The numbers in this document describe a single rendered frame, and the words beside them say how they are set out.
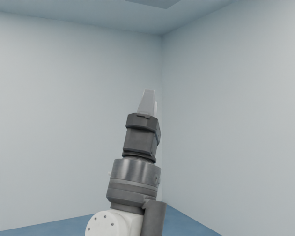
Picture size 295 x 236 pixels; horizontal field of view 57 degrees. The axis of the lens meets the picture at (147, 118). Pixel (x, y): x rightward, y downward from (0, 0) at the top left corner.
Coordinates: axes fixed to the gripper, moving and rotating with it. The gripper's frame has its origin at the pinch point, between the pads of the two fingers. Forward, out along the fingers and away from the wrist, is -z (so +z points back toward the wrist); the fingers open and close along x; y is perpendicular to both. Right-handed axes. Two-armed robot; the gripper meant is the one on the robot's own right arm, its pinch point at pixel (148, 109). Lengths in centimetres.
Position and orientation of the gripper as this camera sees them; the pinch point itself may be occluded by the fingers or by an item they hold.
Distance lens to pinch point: 53.7
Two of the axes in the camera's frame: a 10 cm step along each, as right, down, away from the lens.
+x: -1.1, -3.5, -9.3
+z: -1.8, 9.3, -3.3
